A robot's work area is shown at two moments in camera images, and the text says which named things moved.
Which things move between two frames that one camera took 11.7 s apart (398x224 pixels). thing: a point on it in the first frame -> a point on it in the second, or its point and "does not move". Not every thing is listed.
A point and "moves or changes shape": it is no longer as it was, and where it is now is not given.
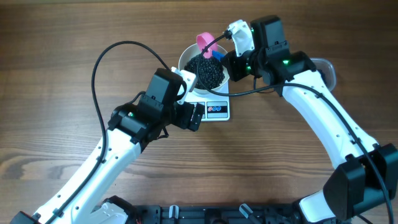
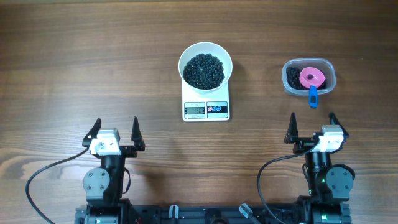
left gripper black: (184, 121) -> (130, 152)
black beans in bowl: (211, 71) does not move
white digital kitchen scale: (216, 107) does not move
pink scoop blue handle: (203, 40) moves or changes shape
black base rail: (286, 213) does not move
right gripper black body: (242, 66) -> (303, 144)
